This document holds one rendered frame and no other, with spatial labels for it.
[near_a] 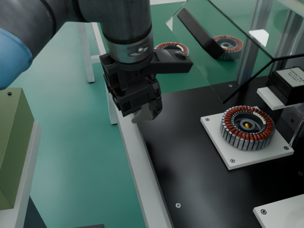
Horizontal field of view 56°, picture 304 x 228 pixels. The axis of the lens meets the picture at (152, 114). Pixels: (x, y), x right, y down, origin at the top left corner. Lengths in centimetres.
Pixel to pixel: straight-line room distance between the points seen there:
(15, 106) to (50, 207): 90
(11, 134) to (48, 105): 140
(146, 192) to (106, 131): 118
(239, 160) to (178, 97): 24
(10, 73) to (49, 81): 193
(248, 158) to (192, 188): 14
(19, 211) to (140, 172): 24
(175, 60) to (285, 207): 33
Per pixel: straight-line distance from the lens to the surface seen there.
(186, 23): 45
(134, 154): 64
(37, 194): 157
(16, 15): 33
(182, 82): 84
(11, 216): 62
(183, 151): 62
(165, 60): 51
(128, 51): 43
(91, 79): 212
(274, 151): 66
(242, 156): 63
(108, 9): 39
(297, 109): 71
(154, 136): 65
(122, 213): 142
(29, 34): 33
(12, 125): 64
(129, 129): 70
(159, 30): 112
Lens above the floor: 125
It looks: 43 degrees down
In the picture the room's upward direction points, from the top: straight up
